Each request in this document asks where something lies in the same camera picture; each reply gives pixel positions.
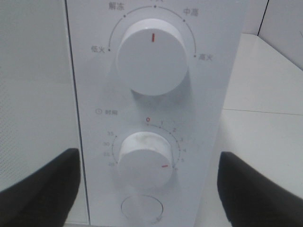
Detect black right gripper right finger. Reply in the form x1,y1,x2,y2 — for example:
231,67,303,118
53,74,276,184
217,151,303,227

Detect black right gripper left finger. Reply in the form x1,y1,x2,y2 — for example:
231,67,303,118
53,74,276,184
0,148,80,227

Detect white microwave door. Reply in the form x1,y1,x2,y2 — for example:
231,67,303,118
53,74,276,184
0,0,90,225

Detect round white door button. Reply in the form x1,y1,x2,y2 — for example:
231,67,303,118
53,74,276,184
121,195,164,225

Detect white timer knob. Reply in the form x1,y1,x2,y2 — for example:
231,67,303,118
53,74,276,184
117,131,173,189

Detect white microwave oven body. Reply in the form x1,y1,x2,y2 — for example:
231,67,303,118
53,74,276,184
66,0,248,227

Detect white upper power knob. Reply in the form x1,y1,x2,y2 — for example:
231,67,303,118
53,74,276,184
116,18,188,96

